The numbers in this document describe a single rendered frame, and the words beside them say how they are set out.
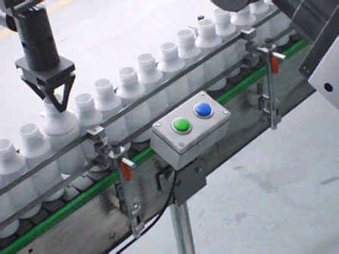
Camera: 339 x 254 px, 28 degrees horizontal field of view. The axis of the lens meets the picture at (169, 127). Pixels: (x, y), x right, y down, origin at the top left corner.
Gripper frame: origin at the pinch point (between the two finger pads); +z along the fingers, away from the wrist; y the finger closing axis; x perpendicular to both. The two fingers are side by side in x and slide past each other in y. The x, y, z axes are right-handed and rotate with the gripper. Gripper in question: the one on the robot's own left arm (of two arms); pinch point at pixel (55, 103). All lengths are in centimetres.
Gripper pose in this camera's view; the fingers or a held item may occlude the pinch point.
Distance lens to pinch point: 129.8
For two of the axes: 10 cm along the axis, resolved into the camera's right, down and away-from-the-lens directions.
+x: 7.1, -5.0, 5.0
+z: 1.3, 7.9, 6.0
